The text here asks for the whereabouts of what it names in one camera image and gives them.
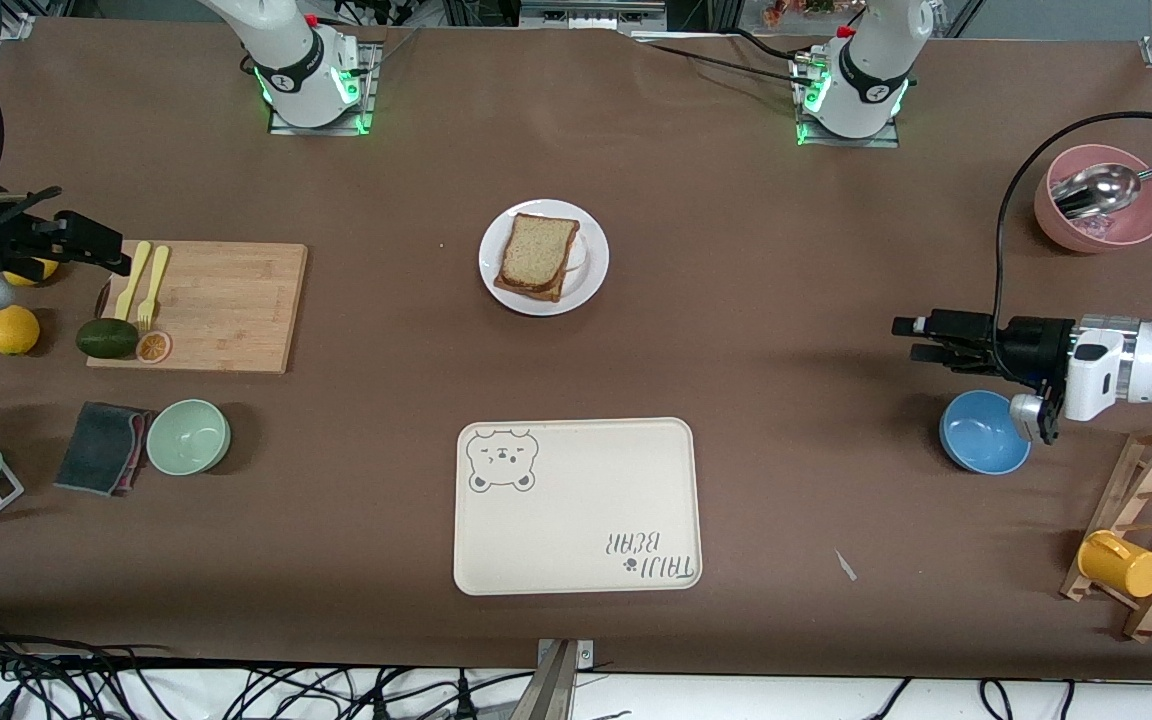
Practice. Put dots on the cream tray with bear print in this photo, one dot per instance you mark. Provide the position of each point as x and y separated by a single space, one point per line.
576 520

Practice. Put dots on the toy fried egg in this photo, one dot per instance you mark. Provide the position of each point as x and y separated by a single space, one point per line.
581 255

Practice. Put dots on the wooden cutting board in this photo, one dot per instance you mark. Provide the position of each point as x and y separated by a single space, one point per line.
236 300

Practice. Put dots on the aluminium corner bracket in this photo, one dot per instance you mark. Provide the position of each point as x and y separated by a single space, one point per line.
16 22

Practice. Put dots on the yellow mug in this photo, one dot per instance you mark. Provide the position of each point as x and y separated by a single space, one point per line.
1121 565

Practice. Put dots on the dark grey folded cloth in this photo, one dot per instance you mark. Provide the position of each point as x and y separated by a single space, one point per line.
96 448

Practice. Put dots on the pale green bowl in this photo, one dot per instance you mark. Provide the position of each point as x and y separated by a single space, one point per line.
188 438

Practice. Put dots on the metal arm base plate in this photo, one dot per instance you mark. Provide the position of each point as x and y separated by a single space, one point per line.
316 131
851 143

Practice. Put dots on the wooden cup drying rack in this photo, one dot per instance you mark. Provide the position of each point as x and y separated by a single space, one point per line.
1151 600

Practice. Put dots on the pale yellow plastic knife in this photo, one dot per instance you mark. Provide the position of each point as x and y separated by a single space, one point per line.
133 280

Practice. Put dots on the bread slice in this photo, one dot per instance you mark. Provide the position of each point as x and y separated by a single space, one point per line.
536 250
531 291

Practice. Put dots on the orange artificial flowers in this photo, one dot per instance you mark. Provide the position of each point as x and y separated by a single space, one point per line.
781 10

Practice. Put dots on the pink ribbed bowl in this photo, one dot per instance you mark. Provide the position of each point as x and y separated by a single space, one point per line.
1086 160

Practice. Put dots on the blue bowl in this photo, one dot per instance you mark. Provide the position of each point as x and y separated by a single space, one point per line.
976 440

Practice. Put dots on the large metal spoon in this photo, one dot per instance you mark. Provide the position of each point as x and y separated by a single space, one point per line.
1101 188

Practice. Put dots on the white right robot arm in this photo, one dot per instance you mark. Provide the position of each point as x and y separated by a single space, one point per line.
286 50

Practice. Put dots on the pink folded cloth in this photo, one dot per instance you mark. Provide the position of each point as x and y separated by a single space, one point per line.
141 450

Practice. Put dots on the pale yellow plastic fork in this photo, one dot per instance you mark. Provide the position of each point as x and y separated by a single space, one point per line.
154 285

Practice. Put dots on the round white plate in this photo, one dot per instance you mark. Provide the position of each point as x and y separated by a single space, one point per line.
536 308

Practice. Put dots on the grey metal mounting bracket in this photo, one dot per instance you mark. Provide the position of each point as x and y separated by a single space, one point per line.
554 690

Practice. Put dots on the dark green avocado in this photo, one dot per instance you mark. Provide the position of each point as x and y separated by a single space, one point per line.
106 338

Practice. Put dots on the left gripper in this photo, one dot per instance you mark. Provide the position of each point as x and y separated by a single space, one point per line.
1034 343

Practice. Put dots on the toy orange slice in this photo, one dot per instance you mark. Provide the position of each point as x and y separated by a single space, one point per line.
154 347

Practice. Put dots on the yellow lemon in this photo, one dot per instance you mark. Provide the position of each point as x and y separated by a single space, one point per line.
12 330
41 270

